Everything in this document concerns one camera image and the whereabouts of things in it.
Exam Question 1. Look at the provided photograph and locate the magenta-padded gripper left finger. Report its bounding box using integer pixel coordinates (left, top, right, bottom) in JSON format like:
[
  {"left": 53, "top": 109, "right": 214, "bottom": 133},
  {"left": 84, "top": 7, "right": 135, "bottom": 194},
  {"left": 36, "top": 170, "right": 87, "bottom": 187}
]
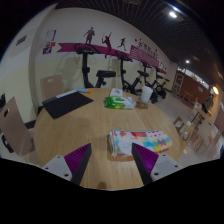
[{"left": 41, "top": 143, "right": 93, "bottom": 186}]

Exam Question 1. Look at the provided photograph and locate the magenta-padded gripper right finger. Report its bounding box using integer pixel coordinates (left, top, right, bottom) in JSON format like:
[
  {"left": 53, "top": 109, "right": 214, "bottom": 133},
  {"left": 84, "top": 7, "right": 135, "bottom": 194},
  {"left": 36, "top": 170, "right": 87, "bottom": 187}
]
[{"left": 131, "top": 142, "right": 184, "bottom": 186}]

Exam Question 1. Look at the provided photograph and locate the colourful checked towel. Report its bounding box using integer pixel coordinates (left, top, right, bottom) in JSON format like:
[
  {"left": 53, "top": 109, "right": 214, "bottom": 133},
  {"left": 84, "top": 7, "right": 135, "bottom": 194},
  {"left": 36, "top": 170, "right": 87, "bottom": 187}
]
[{"left": 108, "top": 128, "right": 173, "bottom": 158}]

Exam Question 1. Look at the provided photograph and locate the group of wooden chairs and tables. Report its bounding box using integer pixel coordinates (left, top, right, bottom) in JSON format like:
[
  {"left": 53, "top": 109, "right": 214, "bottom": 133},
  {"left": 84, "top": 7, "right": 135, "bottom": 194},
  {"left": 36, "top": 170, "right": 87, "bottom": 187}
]
[{"left": 186, "top": 99, "right": 224, "bottom": 158}]

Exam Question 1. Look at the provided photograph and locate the black rectangular mat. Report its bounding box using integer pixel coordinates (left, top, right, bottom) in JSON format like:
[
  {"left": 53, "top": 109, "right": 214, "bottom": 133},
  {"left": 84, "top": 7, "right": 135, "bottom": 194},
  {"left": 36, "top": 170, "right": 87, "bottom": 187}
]
[{"left": 41, "top": 91, "right": 95, "bottom": 120}]

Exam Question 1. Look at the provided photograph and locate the brown round coaster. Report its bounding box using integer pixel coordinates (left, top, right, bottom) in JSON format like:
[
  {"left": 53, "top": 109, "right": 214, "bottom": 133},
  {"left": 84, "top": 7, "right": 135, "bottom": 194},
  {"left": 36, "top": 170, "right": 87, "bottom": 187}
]
[{"left": 135, "top": 101, "right": 149, "bottom": 110}]

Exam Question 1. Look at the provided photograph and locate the white paper cup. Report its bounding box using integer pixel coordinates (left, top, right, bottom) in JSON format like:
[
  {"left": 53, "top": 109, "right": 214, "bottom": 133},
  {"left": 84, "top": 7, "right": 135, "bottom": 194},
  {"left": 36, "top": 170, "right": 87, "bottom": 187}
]
[{"left": 140, "top": 85, "right": 154, "bottom": 104}]

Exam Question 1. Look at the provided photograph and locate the person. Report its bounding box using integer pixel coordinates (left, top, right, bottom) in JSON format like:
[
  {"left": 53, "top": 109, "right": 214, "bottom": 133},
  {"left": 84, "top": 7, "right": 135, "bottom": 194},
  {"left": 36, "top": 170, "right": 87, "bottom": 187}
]
[{"left": 203, "top": 94, "right": 215, "bottom": 114}]

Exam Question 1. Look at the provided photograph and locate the green wet wipes pack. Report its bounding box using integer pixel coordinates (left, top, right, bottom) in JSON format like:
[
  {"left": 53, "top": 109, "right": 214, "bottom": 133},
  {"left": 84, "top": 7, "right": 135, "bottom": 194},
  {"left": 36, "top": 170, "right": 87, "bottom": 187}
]
[{"left": 104, "top": 95, "right": 137, "bottom": 110}]

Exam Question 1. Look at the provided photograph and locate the blue and orange marker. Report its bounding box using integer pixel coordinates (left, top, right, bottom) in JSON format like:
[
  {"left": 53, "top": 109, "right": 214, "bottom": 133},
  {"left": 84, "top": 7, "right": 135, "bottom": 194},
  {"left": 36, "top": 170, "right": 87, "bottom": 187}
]
[{"left": 76, "top": 87, "right": 92, "bottom": 94}]

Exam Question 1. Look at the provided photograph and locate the small white tissue pack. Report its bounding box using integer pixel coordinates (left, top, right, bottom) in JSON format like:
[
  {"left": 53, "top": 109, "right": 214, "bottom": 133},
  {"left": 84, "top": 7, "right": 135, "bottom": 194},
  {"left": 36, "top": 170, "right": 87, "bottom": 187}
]
[{"left": 109, "top": 87, "right": 124, "bottom": 98}]

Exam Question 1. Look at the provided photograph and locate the magenta wall banner decal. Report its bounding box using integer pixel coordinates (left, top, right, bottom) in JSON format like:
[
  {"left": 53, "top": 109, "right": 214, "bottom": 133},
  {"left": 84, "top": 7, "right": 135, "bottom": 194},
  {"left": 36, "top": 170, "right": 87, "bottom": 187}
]
[{"left": 55, "top": 26, "right": 168, "bottom": 75}]

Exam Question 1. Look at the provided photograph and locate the grey wall vent plate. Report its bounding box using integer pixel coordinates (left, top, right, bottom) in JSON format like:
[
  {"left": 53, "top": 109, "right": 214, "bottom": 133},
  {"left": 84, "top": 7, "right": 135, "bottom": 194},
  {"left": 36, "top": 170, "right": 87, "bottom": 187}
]
[{"left": 15, "top": 34, "right": 28, "bottom": 47}]

